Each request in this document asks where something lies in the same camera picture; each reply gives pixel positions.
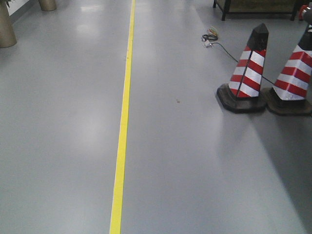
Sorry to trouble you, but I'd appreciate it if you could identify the black floor cable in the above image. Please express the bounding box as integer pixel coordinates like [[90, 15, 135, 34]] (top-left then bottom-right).
[[201, 27, 276, 86]]

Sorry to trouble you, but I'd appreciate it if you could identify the beige cylindrical planter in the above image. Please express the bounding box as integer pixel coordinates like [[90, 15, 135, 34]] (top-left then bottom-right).
[[0, 0, 17, 48]]

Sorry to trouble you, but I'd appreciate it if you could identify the dark wooden bench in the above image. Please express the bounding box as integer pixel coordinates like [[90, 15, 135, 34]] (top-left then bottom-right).
[[213, 0, 309, 21]]

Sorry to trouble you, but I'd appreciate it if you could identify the red white traffic cone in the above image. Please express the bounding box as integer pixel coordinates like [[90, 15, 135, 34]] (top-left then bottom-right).
[[216, 23, 269, 113]]

